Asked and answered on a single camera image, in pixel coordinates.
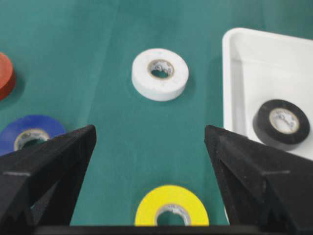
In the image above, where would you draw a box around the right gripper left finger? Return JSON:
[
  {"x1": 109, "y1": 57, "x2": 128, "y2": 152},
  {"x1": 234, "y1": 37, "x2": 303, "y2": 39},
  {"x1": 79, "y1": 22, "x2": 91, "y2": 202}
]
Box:
[{"x1": 0, "y1": 125, "x2": 96, "y2": 235}]

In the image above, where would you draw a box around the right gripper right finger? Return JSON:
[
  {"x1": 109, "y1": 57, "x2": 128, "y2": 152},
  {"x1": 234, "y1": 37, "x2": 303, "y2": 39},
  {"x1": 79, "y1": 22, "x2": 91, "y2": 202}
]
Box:
[{"x1": 204, "y1": 125, "x2": 313, "y2": 235}]

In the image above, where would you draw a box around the black tape roll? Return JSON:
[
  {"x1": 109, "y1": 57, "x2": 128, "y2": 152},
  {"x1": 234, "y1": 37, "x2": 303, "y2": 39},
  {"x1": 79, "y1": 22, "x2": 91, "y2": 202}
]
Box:
[{"x1": 253, "y1": 99, "x2": 311, "y2": 151}]

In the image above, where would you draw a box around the yellow tape roll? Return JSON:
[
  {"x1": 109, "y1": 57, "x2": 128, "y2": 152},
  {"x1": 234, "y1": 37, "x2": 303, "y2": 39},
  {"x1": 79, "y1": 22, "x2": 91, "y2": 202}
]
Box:
[{"x1": 134, "y1": 185, "x2": 209, "y2": 226}]

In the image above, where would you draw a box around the blue tape roll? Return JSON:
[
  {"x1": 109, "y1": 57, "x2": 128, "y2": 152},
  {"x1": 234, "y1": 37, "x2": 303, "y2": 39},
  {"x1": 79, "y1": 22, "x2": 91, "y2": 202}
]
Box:
[{"x1": 0, "y1": 115, "x2": 66, "y2": 156}]

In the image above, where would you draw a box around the orange tape roll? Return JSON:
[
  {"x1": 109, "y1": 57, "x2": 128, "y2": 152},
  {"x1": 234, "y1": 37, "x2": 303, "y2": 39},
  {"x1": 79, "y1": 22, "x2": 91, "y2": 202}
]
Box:
[{"x1": 0, "y1": 52, "x2": 16, "y2": 100}]

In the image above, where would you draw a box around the white tape roll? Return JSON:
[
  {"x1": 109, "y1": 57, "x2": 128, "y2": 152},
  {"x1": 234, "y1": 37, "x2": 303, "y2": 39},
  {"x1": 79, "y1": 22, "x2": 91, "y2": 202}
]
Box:
[{"x1": 132, "y1": 48, "x2": 189, "y2": 101}]

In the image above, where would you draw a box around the white plastic tray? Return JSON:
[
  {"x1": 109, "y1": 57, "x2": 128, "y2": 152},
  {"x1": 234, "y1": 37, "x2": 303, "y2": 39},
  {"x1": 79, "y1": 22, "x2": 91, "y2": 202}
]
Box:
[{"x1": 222, "y1": 27, "x2": 313, "y2": 161}]

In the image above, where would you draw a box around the green table cloth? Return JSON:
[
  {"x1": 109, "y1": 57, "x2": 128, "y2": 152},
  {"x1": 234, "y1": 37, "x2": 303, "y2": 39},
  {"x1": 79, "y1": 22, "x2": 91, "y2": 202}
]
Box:
[{"x1": 0, "y1": 0, "x2": 313, "y2": 226}]

